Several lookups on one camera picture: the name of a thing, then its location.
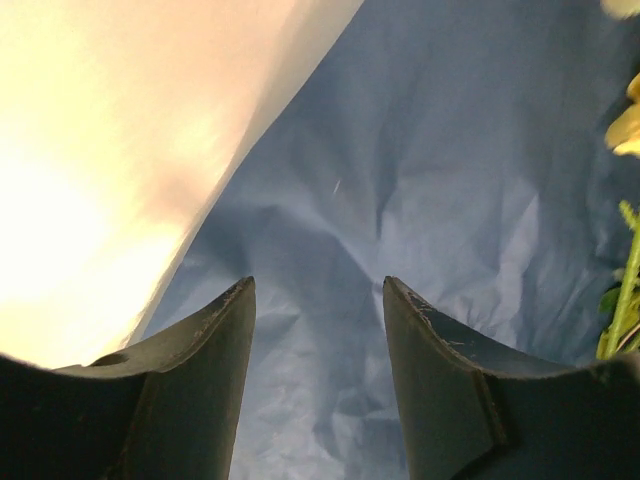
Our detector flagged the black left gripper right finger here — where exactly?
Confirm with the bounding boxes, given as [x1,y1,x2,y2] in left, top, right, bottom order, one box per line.
[383,277,639,480]

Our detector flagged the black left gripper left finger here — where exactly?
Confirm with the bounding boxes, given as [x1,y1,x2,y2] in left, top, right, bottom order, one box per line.
[1,277,256,479]

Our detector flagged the mixed flower bunch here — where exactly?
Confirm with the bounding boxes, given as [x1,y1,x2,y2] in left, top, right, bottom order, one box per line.
[595,0,640,361]

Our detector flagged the blue wrapping paper sheet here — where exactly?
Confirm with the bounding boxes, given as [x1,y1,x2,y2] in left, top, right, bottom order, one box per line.
[148,1,639,479]

